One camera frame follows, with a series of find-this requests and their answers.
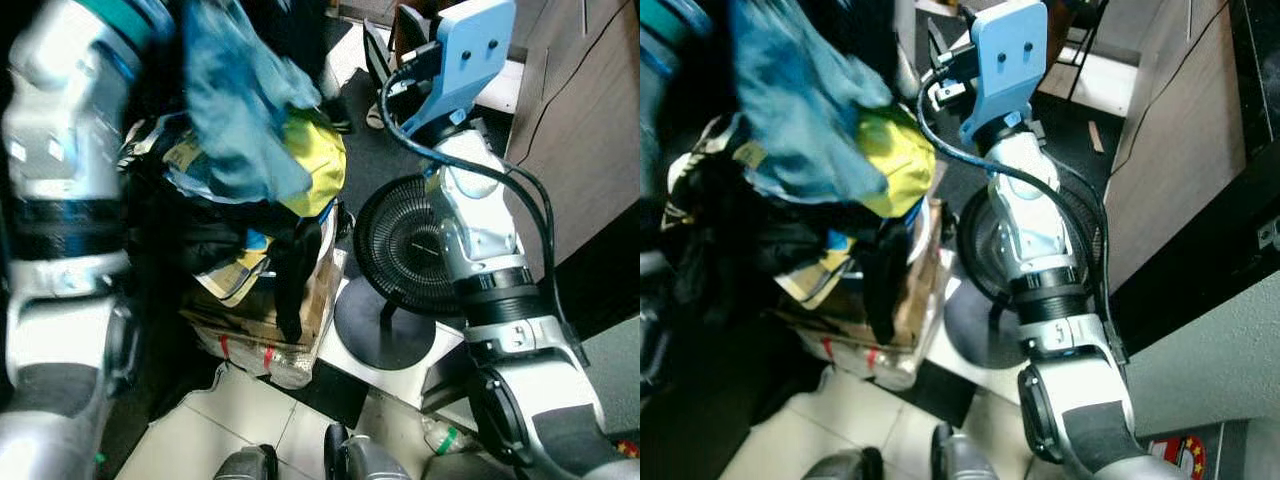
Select teal cloth garment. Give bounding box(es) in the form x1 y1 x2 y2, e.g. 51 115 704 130
183 0 323 203
728 0 894 206

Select black clothes pile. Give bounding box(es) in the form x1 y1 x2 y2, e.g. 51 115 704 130
665 115 936 346
120 115 341 346

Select yellow garment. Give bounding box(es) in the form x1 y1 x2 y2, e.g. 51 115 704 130
855 103 941 219
278 108 349 219

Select black metal stool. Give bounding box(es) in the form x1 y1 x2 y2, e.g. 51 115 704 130
1045 0 1113 103

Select black standing fan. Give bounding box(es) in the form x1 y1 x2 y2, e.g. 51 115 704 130
353 175 471 371

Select brown wooden desk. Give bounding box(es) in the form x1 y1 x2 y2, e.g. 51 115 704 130
505 0 641 341
1105 0 1280 356

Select beige patterned garment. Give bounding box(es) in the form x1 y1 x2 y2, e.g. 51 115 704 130
775 240 856 311
195 240 276 307

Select cardboard box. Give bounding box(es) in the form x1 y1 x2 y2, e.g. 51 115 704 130
180 200 349 389
775 200 951 391

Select clear plastic bottle green label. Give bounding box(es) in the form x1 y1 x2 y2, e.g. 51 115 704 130
423 418 479 457

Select robot right leg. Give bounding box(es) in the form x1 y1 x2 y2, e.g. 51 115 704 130
930 422 1001 480
325 422 413 480

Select robot leg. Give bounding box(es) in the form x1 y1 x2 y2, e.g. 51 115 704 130
213 445 279 480
325 422 413 480
800 447 884 480
930 422 1001 480

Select robot left leg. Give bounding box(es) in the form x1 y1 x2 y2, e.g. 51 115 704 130
213 445 279 480
800 447 884 480

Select light blue right wrist camera mount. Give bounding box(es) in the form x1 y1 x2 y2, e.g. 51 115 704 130
405 0 517 137
958 0 1048 147

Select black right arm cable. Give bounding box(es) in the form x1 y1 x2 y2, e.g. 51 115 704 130
380 65 561 336
915 70 1126 361

